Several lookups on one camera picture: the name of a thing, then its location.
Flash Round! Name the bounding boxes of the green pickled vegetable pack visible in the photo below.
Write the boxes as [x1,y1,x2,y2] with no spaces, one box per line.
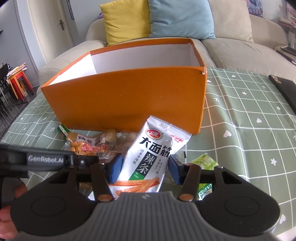
[191,153,219,201]

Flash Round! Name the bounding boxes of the peanut snack bag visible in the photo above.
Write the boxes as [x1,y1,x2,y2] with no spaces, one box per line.
[66,129,117,156]

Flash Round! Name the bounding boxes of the white spicy strips bag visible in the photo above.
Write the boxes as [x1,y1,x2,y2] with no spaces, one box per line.
[109,115,191,199]

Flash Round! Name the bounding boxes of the clear quail egg pack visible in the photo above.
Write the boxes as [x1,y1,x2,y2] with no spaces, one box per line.
[114,132,138,156]

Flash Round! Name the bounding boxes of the green sausage stick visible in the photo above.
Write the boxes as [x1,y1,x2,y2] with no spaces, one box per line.
[57,125,70,141]

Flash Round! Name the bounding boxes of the operator left hand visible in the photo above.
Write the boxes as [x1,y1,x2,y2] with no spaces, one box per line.
[0,183,28,240]

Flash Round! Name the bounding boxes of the black dining chairs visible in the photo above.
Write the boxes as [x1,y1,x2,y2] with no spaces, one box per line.
[0,63,13,112]

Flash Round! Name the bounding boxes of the red orange stools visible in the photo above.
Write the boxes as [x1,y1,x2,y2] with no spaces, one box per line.
[7,70,34,102]

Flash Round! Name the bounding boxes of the green checked tablecloth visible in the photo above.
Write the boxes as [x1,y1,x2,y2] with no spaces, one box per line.
[0,67,296,236]

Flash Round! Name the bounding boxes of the orange cardboard box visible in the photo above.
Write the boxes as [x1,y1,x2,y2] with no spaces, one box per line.
[42,38,207,135]

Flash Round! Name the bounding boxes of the black notebook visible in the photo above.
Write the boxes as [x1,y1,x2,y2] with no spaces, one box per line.
[268,75,296,113]

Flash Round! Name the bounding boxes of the white door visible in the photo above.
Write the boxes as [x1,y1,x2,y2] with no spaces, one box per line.
[27,0,81,63]

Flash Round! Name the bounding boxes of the black remote on sofa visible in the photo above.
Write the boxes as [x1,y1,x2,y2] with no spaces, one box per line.
[276,50,296,65]

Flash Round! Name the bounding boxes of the yellow cushion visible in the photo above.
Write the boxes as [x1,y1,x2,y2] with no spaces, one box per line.
[100,0,151,45]

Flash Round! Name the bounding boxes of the light blue cushion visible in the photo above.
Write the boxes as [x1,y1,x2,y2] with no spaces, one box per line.
[148,0,216,40]

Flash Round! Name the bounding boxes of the beige sofa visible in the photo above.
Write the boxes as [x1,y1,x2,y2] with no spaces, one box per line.
[38,15,295,86]

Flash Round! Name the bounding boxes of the beige cushion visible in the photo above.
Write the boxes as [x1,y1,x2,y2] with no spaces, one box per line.
[209,0,254,43]

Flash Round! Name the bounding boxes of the white tablet on sofa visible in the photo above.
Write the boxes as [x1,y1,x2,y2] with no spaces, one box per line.
[281,46,296,56]

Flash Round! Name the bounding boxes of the anime print cushion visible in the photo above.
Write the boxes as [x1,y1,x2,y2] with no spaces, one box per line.
[246,0,264,18]

